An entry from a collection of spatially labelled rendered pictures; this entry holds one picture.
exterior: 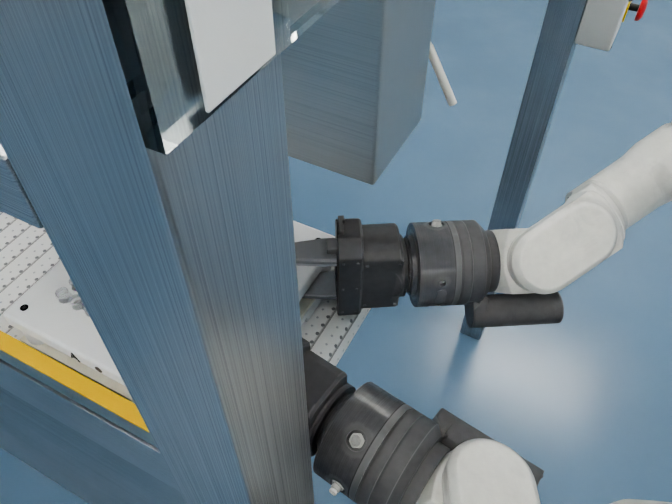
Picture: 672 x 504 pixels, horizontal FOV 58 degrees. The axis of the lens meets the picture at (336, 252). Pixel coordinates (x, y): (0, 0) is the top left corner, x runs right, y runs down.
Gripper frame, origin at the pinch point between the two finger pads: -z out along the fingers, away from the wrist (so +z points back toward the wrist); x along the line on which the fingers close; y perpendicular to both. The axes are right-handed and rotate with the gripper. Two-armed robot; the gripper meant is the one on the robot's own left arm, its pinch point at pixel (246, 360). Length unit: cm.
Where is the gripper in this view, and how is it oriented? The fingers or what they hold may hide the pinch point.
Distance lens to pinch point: 56.9
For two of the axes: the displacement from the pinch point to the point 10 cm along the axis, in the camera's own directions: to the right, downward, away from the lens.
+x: -0.1, 6.6, 7.5
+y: 5.9, -6.0, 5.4
